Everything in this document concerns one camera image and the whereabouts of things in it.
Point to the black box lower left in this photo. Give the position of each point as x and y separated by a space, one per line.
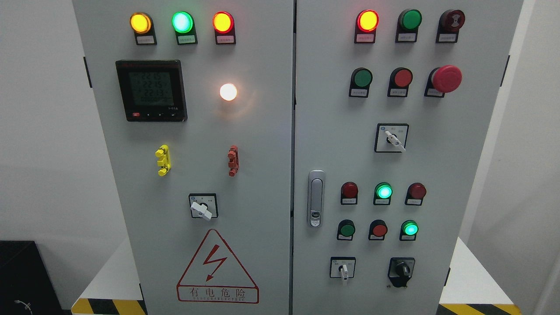
25 287

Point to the green lit indicator middle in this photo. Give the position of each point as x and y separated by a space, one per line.
382 194

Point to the green illuminated button lower right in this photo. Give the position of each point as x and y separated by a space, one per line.
408 231

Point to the black rotary knob switch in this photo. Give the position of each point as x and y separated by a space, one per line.
400 270

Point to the white platform with hazard stripes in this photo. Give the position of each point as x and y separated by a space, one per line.
469 289

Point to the yellow terminal connector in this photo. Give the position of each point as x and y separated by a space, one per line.
163 160

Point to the green indicator light top left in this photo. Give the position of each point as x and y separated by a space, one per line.
184 27

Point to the grey left cabinet door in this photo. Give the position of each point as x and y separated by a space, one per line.
254 206

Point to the silver door lock handle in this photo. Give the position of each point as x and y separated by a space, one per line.
316 183

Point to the green push button lower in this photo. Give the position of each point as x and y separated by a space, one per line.
346 230

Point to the white selector switch left door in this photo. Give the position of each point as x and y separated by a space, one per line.
203 206

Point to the white selector switch upper right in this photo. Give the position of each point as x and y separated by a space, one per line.
391 137

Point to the grey cabinet door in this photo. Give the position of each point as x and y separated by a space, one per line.
336 133
254 206

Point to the red indicator light right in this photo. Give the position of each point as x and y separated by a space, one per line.
415 194

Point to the yellow indicator light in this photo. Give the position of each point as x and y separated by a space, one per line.
143 28

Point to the white selector switch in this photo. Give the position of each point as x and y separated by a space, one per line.
342 267
391 137

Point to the red lit indicator right door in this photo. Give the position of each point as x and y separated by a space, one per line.
365 27

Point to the white glowing indicator light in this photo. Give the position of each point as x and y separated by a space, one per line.
228 92

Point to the dark red indicator light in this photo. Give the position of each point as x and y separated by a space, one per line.
349 193

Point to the red electric hazard warning sticker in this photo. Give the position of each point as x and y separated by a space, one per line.
216 275

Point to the red terminal connector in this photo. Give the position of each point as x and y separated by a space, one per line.
233 162

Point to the dark red buzzer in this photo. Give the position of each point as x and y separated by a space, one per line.
449 25

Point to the red push button second row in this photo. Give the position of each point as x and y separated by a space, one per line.
399 82

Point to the green push button second row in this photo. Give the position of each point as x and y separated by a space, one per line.
360 81

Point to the red-orange indicator light left door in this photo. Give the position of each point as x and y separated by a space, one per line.
224 28

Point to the black digital power meter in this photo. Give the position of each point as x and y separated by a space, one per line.
152 90

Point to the red push button lower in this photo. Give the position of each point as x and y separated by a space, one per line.
377 230

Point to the grey right cabinet door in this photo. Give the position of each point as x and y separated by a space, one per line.
336 133

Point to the white selector switch lower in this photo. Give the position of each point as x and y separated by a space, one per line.
342 267

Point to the red emergency stop button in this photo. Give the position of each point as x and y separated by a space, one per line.
442 80

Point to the green push button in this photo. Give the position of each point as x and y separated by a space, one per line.
346 230
408 24

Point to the green push button top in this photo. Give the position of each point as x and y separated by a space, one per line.
408 24

